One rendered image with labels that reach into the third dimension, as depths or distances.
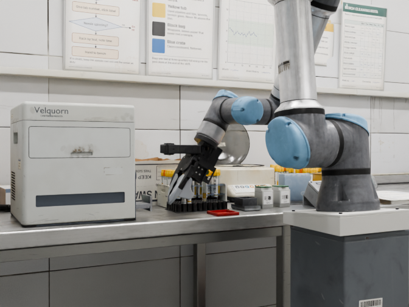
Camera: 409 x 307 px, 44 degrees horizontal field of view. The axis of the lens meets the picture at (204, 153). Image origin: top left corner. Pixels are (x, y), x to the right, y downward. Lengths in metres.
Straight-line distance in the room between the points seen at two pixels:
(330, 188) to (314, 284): 0.23
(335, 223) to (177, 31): 1.21
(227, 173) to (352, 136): 0.66
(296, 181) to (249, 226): 0.34
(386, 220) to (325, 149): 0.21
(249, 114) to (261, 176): 0.52
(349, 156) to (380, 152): 1.49
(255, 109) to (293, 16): 0.28
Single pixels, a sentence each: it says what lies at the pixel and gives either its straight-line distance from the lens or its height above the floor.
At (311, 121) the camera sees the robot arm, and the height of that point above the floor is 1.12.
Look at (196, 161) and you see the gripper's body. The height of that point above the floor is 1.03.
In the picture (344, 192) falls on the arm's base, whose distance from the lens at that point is 1.23.
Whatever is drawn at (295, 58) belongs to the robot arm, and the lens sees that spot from 1.19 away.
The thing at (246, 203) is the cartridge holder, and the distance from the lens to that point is 1.54.
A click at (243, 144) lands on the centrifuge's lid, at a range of 2.12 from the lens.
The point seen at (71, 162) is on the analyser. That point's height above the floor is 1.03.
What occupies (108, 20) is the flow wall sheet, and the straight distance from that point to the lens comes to 2.02.
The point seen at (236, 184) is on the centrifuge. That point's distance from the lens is 1.80.
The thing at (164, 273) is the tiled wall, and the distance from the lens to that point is 2.12.
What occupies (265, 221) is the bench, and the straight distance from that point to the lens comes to 1.48.
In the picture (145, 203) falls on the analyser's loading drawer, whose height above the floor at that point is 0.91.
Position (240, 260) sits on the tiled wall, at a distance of 2.27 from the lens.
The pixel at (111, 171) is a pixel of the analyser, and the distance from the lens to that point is 1.32.
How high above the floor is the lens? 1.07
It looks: 1 degrees down
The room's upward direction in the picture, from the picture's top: straight up
